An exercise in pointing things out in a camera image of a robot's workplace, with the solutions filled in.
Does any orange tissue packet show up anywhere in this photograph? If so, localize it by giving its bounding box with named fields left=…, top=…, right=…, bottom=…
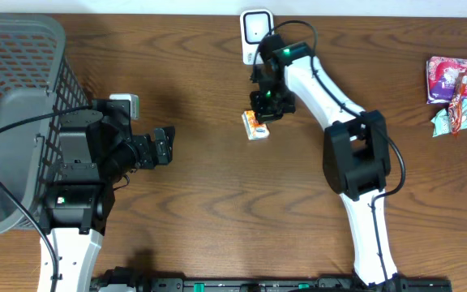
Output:
left=242, top=110, right=270, bottom=140

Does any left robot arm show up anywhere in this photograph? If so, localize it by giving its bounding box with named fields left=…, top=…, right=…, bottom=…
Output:
left=38, top=100, right=175, bottom=291

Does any purple red tissue pack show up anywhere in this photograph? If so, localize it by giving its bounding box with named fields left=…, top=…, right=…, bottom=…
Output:
left=426, top=56, right=467, bottom=104

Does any grey plastic mesh basket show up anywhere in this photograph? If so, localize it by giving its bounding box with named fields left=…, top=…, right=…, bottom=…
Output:
left=0, top=14, right=88, bottom=234

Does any white barcode scanner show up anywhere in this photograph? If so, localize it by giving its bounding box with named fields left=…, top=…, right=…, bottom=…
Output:
left=240, top=9, right=274, bottom=65

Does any teal snack wrapper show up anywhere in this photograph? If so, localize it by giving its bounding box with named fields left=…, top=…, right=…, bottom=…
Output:
left=431, top=100, right=467, bottom=137

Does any brown snack bar wrapper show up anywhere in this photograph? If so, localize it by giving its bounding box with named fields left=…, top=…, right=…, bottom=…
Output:
left=448, top=70, right=467, bottom=136

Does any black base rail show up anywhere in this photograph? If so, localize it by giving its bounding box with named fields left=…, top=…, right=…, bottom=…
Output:
left=89, top=276, right=452, bottom=292

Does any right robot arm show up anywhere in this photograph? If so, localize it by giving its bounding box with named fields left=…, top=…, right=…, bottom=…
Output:
left=251, top=34, right=397, bottom=287

